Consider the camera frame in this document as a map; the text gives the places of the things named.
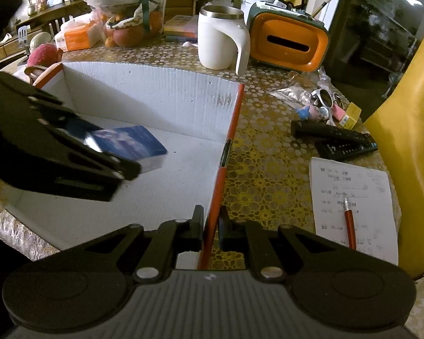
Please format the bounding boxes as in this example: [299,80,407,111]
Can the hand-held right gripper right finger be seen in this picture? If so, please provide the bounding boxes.
[218,205,357,283]

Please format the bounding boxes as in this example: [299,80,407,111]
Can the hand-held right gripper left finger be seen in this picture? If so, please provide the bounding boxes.
[62,205,205,283]

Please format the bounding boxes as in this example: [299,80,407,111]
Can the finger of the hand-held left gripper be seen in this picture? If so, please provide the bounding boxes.
[0,133,142,203]
[0,71,105,152]

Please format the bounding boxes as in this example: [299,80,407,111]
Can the blue tissue packet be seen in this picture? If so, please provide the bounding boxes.
[92,126,168,174]

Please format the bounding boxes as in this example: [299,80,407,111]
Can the printed white face mask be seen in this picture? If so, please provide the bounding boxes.
[24,64,62,85]

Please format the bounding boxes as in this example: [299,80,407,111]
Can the white and orange cardboard box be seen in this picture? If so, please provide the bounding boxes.
[3,62,244,271]

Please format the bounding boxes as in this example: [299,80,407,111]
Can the pale green ceramic jar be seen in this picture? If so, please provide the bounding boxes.
[30,32,53,48]

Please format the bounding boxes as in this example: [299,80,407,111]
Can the wooden cabinet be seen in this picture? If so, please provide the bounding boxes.
[0,0,92,69]

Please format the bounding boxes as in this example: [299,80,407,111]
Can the gold lace tablecloth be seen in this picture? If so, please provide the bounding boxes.
[0,35,400,265]

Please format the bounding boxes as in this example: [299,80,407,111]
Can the orange and white tissue pack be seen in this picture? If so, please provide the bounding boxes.
[55,16,105,52]

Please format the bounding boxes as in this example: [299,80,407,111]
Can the red apple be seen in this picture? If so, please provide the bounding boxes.
[112,25,144,47]

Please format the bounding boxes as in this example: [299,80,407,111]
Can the red pen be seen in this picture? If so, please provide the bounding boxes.
[343,198,357,251]

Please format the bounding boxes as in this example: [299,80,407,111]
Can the bag of oranges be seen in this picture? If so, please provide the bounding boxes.
[99,0,168,48]

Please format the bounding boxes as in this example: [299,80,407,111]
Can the long black remote control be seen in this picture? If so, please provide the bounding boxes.
[291,120,373,145]

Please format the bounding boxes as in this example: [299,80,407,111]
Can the short black remote control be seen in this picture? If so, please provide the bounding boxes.
[314,140,378,158]

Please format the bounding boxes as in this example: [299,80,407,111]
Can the small pig figurine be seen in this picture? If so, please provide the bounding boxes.
[296,105,331,121]

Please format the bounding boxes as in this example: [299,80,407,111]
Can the stack of books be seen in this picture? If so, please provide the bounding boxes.
[163,15,200,41]

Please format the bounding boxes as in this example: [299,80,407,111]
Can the clear plastic bag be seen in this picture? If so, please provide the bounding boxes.
[269,66,334,108]

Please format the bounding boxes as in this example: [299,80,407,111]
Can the handwritten white paper sheet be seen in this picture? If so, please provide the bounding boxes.
[309,156,399,265]

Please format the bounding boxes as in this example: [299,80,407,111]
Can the pink eraser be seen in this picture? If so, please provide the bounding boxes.
[330,104,347,121]

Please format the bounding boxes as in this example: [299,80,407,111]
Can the white mug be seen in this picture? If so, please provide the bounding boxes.
[197,5,251,75]

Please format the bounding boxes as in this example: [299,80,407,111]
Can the white sunglasses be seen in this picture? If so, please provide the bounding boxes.
[310,89,345,108]

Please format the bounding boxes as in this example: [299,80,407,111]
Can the small wooden drawer box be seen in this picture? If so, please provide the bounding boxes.
[164,0,198,18]

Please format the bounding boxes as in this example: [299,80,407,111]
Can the small yellow box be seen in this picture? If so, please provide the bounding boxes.
[339,102,362,128]

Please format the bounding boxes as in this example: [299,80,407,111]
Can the orange and green tissue box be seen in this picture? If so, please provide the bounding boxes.
[246,2,330,72]

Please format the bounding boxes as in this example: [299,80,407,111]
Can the yellow chair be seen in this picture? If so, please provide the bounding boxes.
[364,25,424,279]

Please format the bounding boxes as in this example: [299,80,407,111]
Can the paint brush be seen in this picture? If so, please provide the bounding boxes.
[310,0,334,18]

